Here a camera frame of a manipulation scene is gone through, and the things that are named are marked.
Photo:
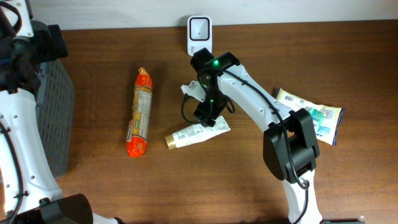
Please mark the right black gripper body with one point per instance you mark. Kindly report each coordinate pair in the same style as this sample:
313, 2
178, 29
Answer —
215, 103

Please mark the white cream tube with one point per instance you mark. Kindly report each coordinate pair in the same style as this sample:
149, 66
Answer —
196, 133

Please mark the orange biscuit packet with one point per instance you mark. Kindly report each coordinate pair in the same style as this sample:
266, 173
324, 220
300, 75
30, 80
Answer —
138, 128

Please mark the green tissue pack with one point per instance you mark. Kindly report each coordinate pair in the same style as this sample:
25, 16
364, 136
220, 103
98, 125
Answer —
317, 116

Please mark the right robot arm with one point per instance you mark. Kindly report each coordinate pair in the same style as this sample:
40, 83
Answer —
290, 146

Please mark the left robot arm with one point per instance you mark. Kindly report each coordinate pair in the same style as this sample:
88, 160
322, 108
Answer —
31, 193

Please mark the white barcode scanner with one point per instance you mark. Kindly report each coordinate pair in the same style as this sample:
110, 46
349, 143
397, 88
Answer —
199, 34

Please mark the grey plastic mesh basket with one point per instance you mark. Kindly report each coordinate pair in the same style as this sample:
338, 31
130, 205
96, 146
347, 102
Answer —
54, 111

